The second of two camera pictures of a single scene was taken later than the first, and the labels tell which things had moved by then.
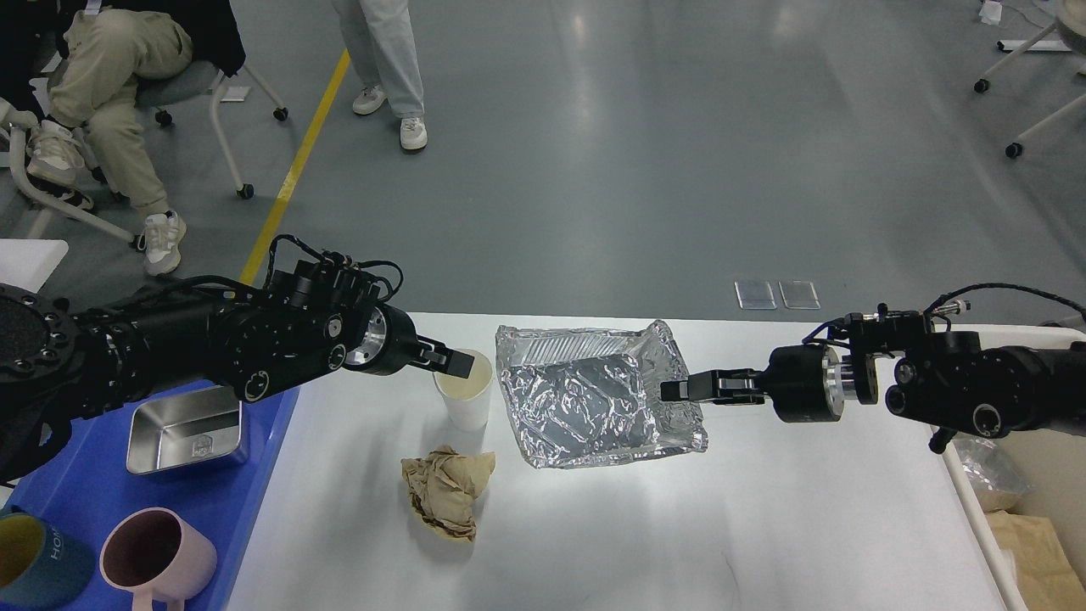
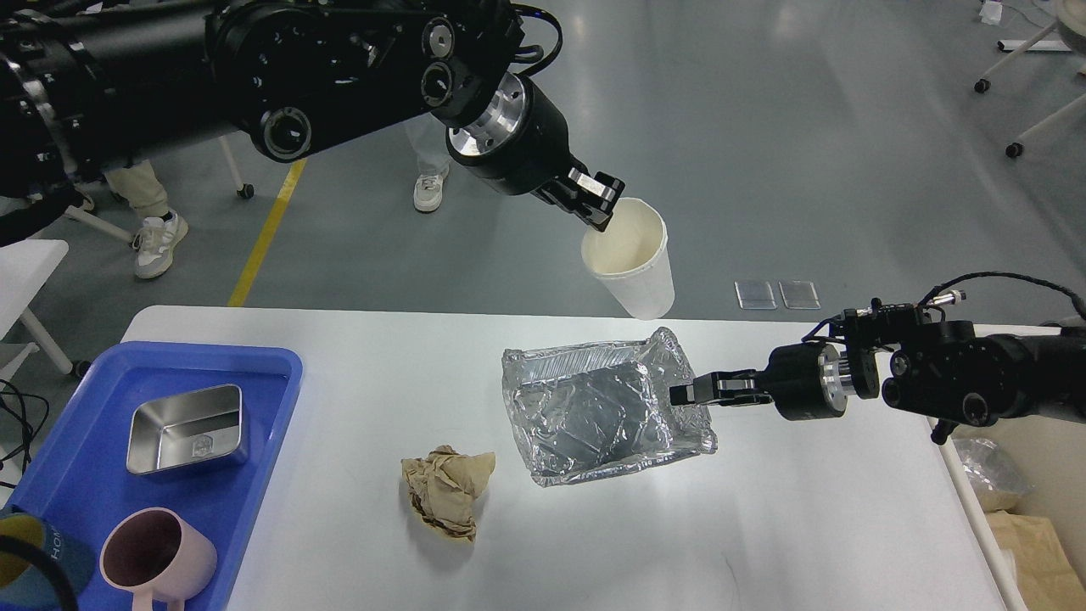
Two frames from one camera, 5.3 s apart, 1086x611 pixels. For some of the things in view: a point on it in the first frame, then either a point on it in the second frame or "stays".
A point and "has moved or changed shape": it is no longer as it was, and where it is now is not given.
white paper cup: x=465 y=400 → x=632 y=255
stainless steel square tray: x=185 y=429 stays
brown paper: x=441 y=487 stays
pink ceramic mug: x=156 y=553 stays
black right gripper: x=805 y=383 stays
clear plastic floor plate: x=753 y=294 stays
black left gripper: x=387 y=344 → x=521 y=144
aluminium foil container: x=584 y=397 has moved or changed shape
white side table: x=26 y=263 stays
